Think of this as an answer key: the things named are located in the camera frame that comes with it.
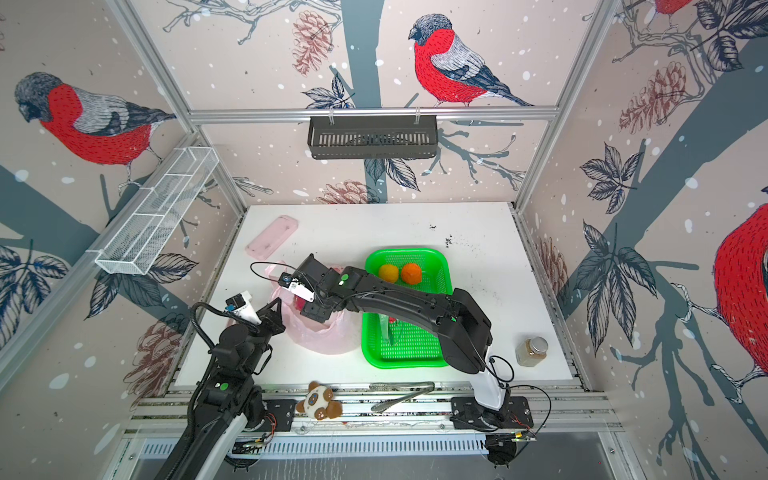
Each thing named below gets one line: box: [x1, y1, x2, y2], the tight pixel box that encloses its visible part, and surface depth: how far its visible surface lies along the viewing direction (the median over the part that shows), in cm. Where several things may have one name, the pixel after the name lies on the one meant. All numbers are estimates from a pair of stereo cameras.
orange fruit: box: [402, 263, 422, 285], surface depth 96 cm
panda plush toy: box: [296, 381, 343, 420], surface depth 75 cm
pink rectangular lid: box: [245, 215, 299, 261], surface depth 112 cm
